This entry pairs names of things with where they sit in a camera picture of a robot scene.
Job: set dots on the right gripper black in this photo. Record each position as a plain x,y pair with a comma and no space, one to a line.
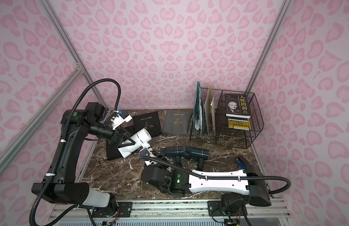
149,157

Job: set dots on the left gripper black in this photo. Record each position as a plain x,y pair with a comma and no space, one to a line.
116,138

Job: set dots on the white hair dryer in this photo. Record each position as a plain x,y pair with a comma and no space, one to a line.
139,141

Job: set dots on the black pouch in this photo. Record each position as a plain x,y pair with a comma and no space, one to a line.
111,152
149,121

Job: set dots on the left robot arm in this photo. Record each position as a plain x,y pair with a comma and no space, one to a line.
59,184

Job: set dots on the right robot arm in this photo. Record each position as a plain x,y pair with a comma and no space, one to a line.
240,188

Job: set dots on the dark green hair dryer left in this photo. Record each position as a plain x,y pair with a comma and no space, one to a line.
176,152

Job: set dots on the dark green hair dryer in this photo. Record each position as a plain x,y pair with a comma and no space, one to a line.
176,152
197,153

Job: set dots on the grey hair dryer pouch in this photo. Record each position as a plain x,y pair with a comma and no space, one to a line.
177,122

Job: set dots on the dark green hair dryer right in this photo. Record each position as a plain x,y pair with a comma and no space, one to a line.
197,153

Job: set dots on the green file folder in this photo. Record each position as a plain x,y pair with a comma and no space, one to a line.
199,118

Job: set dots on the beige file folder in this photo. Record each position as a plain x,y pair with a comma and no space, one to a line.
210,110

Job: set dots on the yellow striped book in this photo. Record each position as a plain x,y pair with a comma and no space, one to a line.
242,124

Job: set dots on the black portrait book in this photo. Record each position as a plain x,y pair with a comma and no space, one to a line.
237,106

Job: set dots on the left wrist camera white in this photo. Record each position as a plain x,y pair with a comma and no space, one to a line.
119,118

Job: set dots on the black wire file rack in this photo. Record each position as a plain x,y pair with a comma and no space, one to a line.
224,135

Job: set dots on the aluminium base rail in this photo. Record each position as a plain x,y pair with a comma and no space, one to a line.
192,212

